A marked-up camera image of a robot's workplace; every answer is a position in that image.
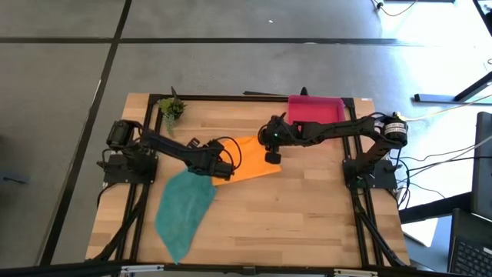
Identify thin black bar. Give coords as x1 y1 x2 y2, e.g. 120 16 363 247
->
242 90 290 97

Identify black desk leg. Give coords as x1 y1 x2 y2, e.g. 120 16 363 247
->
414 71 492 104

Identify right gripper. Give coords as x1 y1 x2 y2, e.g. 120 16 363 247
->
259 112 304 149

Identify black cable with plug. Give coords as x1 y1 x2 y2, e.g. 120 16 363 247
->
371 0 418 17

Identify black rig crossbeam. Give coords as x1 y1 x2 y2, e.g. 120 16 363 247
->
0 259 492 277

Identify dark desk monitor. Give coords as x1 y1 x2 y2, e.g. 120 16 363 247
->
470 110 492 222

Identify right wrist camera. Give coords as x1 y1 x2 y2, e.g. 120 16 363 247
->
264 145 283 165

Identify black laptop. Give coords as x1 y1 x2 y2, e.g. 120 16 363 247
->
447 207 492 277

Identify yellow power cable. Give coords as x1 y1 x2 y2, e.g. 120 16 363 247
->
401 93 492 122

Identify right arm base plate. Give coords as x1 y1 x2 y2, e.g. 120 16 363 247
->
343 157 399 190

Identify green potted plant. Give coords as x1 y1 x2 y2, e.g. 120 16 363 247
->
158 86 188 139

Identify teal microfiber towel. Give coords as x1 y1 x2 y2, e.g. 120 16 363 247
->
155 168 218 265

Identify white paper sheet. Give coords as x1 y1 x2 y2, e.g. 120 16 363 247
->
401 216 440 249

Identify black aluminium table frame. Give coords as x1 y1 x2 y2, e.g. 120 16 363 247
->
86 92 412 270

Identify black side desk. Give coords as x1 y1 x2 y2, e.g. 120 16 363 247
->
398 191 474 225

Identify orange microfiber towel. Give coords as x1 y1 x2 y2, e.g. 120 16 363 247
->
212 135 283 187

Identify silver bracket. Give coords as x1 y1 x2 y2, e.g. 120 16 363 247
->
120 264 165 275
333 268 380 277

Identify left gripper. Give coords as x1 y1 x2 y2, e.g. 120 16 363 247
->
187 140 236 182

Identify pink plastic basket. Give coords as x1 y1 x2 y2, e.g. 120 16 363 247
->
287 94 347 126

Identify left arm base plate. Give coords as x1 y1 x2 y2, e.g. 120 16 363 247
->
98 152 159 185

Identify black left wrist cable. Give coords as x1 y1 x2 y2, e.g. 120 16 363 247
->
213 135 244 171

